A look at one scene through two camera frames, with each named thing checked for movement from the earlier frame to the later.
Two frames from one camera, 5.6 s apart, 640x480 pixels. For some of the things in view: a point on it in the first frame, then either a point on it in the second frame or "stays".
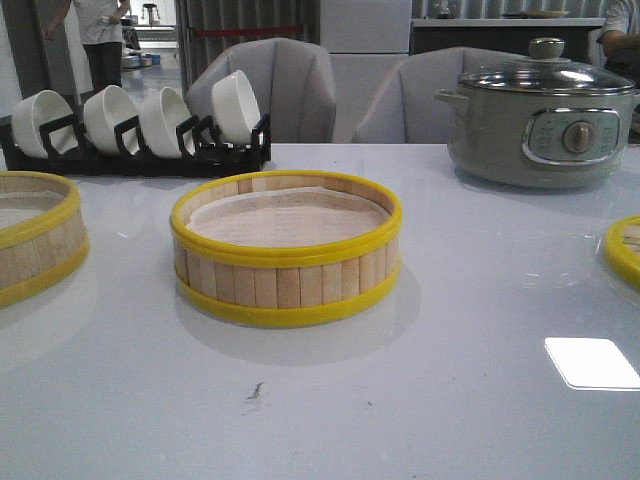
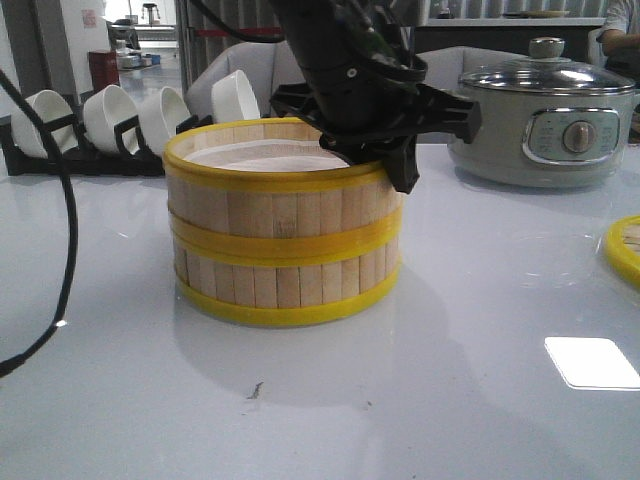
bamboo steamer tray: [42, 236] → [275, 188]
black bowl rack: [201, 151] stays
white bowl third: [159, 117] stays
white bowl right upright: [236, 108] stays
